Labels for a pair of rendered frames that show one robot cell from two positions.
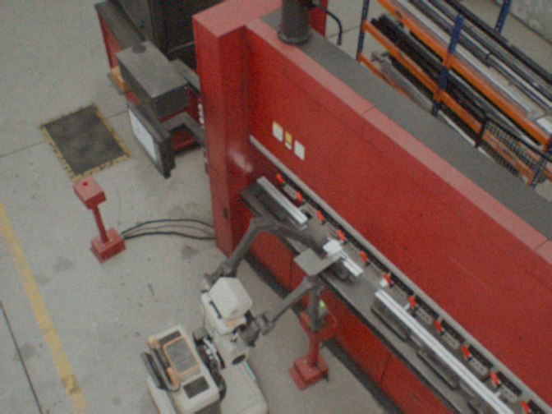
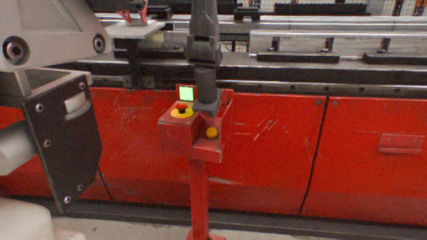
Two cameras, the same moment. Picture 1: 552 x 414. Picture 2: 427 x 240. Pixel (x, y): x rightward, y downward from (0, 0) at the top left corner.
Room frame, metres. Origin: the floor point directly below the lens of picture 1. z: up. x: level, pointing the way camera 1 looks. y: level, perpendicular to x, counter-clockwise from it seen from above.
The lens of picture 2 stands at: (1.52, 0.21, 1.16)
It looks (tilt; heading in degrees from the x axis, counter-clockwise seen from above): 28 degrees down; 316
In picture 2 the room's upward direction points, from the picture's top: straight up
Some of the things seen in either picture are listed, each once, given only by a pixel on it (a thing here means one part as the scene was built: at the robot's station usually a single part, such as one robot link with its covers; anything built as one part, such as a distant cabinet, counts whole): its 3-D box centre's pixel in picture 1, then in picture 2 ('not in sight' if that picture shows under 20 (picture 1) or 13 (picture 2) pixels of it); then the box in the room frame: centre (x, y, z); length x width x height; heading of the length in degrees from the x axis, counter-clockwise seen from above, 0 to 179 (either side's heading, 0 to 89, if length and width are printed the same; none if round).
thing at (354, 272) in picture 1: (338, 258); (159, 41); (2.49, -0.43, 0.92); 0.39 x 0.06 x 0.10; 40
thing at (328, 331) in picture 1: (317, 321); (197, 121); (2.10, -0.29, 0.75); 0.20 x 0.16 x 0.18; 30
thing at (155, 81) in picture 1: (158, 117); not in sight; (3.18, 0.79, 1.53); 0.51 x 0.25 x 0.85; 36
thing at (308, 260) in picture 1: (317, 258); (131, 29); (2.44, -0.28, 1.00); 0.26 x 0.18 x 0.01; 130
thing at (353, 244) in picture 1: (356, 240); not in sight; (2.40, -0.50, 1.26); 0.15 x 0.09 x 0.17; 40
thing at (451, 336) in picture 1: (453, 330); not in sight; (1.78, -1.02, 1.26); 0.15 x 0.09 x 0.17; 40
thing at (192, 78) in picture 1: (180, 84); not in sight; (3.35, 0.65, 1.67); 0.40 x 0.24 x 0.07; 40
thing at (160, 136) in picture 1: (153, 138); not in sight; (3.09, 0.83, 1.42); 0.45 x 0.12 x 0.36; 36
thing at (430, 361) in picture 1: (438, 368); (408, 58); (1.73, -0.99, 0.89); 0.30 x 0.05 x 0.03; 40
